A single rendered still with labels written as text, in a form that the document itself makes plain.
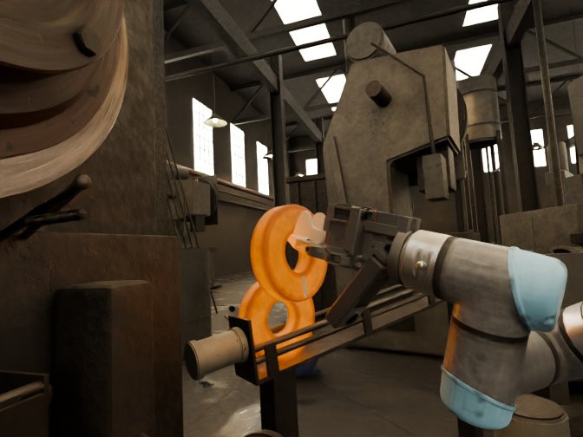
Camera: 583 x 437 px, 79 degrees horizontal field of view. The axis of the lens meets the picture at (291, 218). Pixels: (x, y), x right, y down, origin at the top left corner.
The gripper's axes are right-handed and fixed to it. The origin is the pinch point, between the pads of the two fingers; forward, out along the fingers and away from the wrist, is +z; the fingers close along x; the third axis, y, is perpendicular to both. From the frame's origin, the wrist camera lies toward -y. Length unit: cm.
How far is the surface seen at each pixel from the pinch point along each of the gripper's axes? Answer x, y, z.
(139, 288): 21.1, -8.1, 7.0
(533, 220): -388, 18, 21
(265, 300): -1.4, -12.0, 5.0
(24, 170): 35.1, 5.8, 5.3
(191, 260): -119, -61, 209
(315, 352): -11.2, -21.6, -0.7
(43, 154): 33.4, 7.6, 6.6
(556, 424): -33, -24, -37
